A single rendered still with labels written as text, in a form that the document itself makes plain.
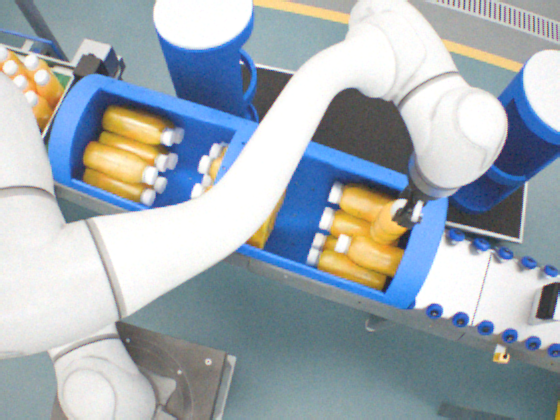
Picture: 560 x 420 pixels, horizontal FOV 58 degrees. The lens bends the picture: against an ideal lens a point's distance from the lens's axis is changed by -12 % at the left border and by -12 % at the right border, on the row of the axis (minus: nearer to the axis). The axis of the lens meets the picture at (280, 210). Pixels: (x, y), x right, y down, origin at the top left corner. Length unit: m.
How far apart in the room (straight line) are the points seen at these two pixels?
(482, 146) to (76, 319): 0.48
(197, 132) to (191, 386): 0.61
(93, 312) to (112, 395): 0.53
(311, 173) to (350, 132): 1.01
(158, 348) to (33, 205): 0.79
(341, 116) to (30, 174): 1.95
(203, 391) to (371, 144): 1.43
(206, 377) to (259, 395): 1.08
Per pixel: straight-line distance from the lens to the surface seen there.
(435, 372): 2.41
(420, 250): 1.13
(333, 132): 2.35
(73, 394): 1.03
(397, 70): 0.71
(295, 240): 1.37
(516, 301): 1.53
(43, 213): 0.51
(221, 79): 1.66
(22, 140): 0.55
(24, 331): 0.49
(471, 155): 0.67
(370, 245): 1.21
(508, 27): 3.10
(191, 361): 1.25
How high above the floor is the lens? 2.30
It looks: 75 degrees down
